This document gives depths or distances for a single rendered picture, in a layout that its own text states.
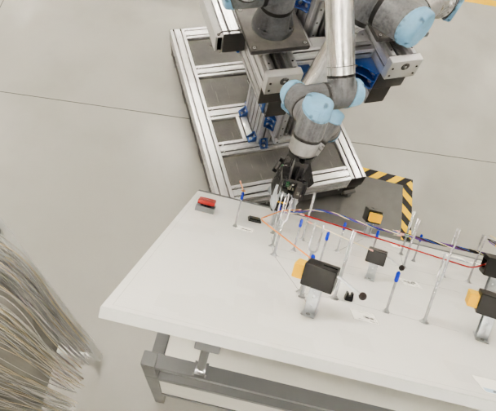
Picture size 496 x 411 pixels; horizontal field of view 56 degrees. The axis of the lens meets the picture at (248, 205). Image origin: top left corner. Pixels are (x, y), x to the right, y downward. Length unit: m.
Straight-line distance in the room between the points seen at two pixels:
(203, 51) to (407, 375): 2.56
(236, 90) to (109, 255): 1.20
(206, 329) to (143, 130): 2.30
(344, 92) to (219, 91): 1.62
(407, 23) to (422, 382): 0.99
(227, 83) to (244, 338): 2.31
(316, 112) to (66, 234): 1.76
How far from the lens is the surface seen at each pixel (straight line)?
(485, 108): 3.73
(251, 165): 2.54
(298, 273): 0.81
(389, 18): 1.45
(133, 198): 2.65
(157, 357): 1.33
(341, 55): 1.27
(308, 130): 1.16
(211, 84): 2.86
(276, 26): 1.72
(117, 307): 0.70
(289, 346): 0.70
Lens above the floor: 2.31
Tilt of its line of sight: 61 degrees down
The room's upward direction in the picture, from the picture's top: 16 degrees clockwise
